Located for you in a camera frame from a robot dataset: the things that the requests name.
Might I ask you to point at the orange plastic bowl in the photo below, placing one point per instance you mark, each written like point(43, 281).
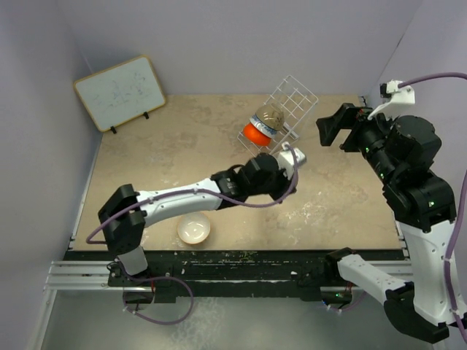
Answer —
point(255, 136)

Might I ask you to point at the white bowl orange rim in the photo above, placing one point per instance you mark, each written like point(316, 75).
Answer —
point(194, 228)

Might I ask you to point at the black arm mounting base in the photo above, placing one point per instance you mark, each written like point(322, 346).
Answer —
point(301, 274)

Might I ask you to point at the white wire dish rack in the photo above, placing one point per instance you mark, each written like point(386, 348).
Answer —
point(297, 103)

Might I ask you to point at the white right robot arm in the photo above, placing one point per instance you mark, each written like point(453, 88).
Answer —
point(428, 304)

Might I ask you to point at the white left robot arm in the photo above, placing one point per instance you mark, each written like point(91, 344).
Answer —
point(128, 212)

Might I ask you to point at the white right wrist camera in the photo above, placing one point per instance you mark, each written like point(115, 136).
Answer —
point(396, 99)

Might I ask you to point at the aluminium extrusion rail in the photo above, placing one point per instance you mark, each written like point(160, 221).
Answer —
point(77, 275)

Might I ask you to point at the small whiteboard wooden frame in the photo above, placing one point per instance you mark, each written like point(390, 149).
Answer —
point(117, 95)

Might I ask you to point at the black glossy bowl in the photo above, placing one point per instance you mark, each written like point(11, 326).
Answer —
point(271, 115)

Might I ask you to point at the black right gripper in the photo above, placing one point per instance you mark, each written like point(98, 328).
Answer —
point(344, 118)

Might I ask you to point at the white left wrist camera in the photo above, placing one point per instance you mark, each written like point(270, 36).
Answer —
point(290, 159)

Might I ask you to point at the blue floral ceramic bowl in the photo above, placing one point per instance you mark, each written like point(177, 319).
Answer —
point(262, 127)

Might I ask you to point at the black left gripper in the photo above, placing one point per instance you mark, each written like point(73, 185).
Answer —
point(286, 185)

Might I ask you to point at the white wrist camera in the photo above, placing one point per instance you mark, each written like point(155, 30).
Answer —
point(396, 99)
point(290, 159)

